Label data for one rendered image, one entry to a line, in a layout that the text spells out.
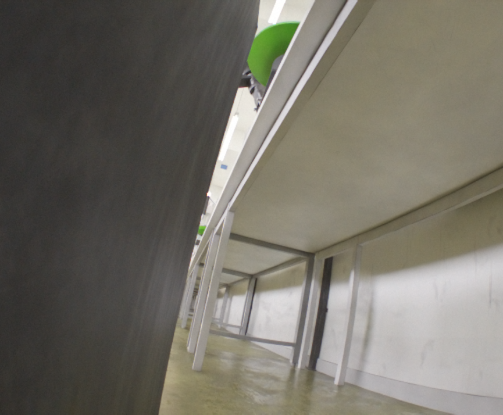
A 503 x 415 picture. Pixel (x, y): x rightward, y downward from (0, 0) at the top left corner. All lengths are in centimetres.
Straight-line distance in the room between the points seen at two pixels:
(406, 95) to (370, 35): 20
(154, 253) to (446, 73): 72
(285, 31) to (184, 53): 71
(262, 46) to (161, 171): 77
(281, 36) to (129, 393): 86
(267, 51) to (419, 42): 45
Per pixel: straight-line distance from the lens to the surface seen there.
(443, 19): 68
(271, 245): 221
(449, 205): 128
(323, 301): 218
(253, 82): 118
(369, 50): 71
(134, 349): 21
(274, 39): 89
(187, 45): 19
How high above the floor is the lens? 31
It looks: 21 degrees up
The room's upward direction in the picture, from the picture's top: 11 degrees clockwise
